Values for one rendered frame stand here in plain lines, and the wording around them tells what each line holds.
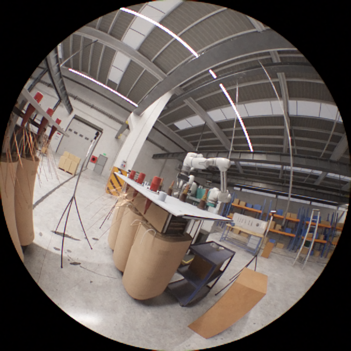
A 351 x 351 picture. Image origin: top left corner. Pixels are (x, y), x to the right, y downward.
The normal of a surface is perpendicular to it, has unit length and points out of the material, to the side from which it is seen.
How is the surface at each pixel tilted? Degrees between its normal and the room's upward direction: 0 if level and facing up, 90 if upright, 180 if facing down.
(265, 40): 180
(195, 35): 174
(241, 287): 90
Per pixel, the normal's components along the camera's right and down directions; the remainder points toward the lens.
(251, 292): -0.69, -0.36
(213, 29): -0.42, 0.88
